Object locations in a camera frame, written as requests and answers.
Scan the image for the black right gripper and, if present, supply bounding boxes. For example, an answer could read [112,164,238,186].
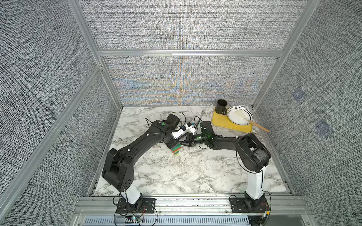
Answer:
[179,133,207,147]

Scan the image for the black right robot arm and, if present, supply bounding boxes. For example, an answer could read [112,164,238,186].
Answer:
[180,121,271,206]

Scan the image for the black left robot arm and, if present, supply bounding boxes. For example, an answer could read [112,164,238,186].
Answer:
[101,114,181,207]

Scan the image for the black mug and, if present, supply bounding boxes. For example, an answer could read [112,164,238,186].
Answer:
[215,99,228,115]

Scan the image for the white patterned bowl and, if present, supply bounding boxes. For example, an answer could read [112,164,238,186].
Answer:
[227,106,254,125]

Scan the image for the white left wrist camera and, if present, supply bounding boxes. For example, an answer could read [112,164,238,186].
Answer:
[171,126,187,139]

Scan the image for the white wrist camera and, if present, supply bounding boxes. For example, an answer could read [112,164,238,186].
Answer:
[185,122,197,135]
[171,126,187,139]

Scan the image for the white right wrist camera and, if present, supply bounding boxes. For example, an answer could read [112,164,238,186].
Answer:
[185,122,197,135]

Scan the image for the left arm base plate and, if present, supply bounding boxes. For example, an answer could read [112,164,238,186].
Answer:
[116,197,156,215]

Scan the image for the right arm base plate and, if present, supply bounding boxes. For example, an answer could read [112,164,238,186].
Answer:
[229,195,270,213]

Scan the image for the aluminium front rail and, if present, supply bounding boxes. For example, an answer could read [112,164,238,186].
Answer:
[73,193,312,217]

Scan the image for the aluminium frame corner post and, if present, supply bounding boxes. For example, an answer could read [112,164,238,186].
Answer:
[67,1,123,111]

